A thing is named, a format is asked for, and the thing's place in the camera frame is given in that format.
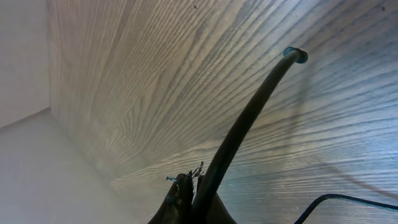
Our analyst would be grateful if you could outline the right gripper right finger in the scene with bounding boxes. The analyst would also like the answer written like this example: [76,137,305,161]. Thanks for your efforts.
[197,193,236,224]

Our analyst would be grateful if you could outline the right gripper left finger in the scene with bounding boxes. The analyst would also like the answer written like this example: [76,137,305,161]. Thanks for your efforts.
[148,174,193,224]

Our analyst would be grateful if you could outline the black usb cable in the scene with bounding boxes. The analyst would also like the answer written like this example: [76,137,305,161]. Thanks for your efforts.
[191,46,398,224]

